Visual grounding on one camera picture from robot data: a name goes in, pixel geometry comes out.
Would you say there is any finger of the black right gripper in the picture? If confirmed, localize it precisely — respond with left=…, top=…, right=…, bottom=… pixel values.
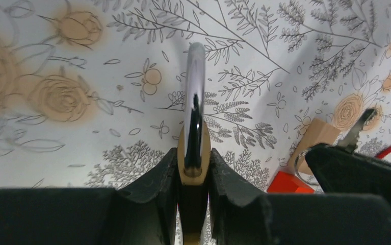
left=305, top=143, right=391, bottom=206

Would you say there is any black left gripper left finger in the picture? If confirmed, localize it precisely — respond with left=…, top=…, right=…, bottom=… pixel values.
left=0, top=148, right=178, bottom=244

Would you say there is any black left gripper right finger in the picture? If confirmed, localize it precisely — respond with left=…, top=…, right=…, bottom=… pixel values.
left=209, top=149, right=391, bottom=244

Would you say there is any large brass padlock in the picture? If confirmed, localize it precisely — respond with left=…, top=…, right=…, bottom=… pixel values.
left=177, top=42, right=211, bottom=244

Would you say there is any tan wooden block far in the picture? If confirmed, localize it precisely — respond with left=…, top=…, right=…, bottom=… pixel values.
left=287, top=118, right=340, bottom=174

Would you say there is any red cube block left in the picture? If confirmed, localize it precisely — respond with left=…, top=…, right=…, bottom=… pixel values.
left=267, top=171, right=314, bottom=193

